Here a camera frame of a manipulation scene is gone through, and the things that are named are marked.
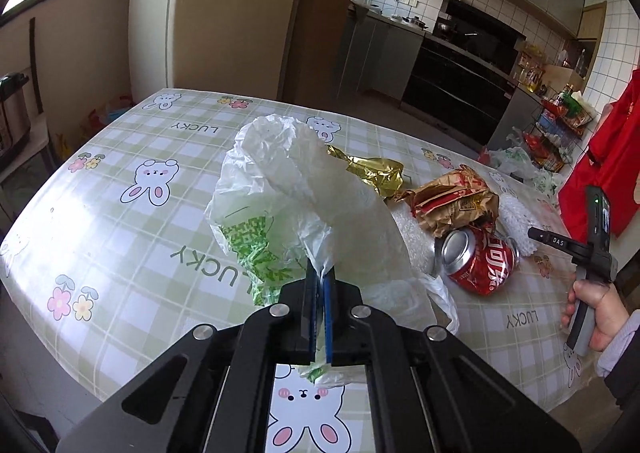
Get white green plastic bags pile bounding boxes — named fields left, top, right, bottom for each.
left=487, top=133, right=559, bottom=194

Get wooden wall cabinet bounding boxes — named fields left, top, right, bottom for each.
left=575, top=0, right=609, bottom=40

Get grey lower cabinets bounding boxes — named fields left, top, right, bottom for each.
left=340, top=13, right=426, bottom=99

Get red apron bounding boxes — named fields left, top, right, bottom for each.
left=557, top=80, right=640, bottom=239

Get black wire rack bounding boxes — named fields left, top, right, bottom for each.
left=522, top=93, right=599, bottom=174

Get red cola can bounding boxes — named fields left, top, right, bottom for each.
left=440, top=227, right=521, bottom=297

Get colourful toy pile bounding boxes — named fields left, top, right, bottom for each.
left=82, top=93, right=135, bottom=139

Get cardboard box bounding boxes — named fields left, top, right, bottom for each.
left=542, top=64, right=586, bottom=94

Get black range hood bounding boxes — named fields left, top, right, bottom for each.
left=435, top=0, right=527, bottom=64

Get brown snack bag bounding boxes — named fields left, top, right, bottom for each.
left=397, top=166, right=500, bottom=239

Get person's right forearm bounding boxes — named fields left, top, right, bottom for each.
left=595, top=310, right=640, bottom=379

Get beige refrigerator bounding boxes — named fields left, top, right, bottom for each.
left=129, top=0, right=321, bottom=102

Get gold foil wrapper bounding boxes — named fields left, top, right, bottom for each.
left=326, top=144, right=405, bottom=202

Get person's right hand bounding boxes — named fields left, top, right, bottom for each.
left=560, top=278, right=630, bottom=353

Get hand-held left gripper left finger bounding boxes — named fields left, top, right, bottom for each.
left=55, top=265, right=321, bottom=453

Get black built-in oven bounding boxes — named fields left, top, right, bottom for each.
left=400, top=36, right=519, bottom=147

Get white green-print plastic bag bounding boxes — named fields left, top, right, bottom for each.
left=205, top=114, right=460, bottom=386

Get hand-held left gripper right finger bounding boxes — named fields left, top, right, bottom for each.
left=322, top=266, right=584, bottom=453

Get yellow cooking oil bottle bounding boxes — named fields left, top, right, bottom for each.
left=524, top=64, right=547, bottom=93

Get green checked bunny tablecloth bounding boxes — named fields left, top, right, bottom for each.
left=0, top=88, right=609, bottom=453

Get steel pressure cooker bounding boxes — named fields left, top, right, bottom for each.
left=0, top=74, right=32, bottom=154

